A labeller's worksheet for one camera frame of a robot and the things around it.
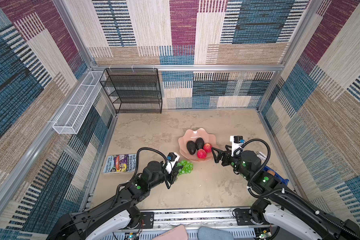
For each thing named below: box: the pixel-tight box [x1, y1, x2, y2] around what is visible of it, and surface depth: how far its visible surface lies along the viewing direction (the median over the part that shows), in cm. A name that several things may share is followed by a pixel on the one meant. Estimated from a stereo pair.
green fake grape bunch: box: [176, 160, 194, 177], surface depth 78 cm
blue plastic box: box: [263, 165, 289, 186], surface depth 84 cm
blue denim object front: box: [197, 226, 235, 240], surface depth 69 cm
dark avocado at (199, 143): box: [195, 137, 205, 150], surface depth 98 cm
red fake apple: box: [196, 148, 207, 159], surface depth 91 cm
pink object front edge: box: [151, 224, 189, 240], surface depth 70 cm
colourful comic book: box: [103, 153, 137, 173], surface depth 92 cm
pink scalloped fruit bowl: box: [178, 128, 217, 163], surface depth 100 cm
